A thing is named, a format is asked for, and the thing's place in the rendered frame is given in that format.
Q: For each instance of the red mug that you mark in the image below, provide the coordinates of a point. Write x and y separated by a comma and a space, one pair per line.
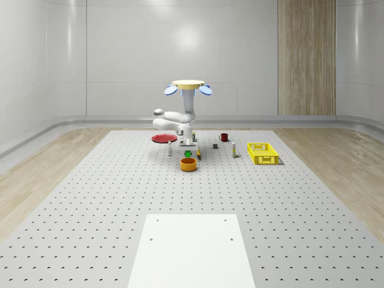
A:
224, 137

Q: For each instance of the small white bottle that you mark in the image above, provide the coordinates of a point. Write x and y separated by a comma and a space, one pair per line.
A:
169, 148

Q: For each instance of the puzzle cube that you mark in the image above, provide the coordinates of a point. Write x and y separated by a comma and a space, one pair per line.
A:
188, 154

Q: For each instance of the red plate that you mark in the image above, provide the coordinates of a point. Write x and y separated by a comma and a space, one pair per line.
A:
163, 138

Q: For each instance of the yellow bowl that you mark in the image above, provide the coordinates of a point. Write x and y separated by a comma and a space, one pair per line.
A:
188, 166

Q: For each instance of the yellow basket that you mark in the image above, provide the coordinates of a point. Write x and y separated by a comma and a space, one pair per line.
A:
263, 153

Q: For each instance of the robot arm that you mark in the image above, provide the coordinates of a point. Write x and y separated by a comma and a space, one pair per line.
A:
188, 103

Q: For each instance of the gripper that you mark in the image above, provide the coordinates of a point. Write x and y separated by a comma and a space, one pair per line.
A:
189, 145

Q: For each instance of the banana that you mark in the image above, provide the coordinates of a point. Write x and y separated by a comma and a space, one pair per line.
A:
199, 154

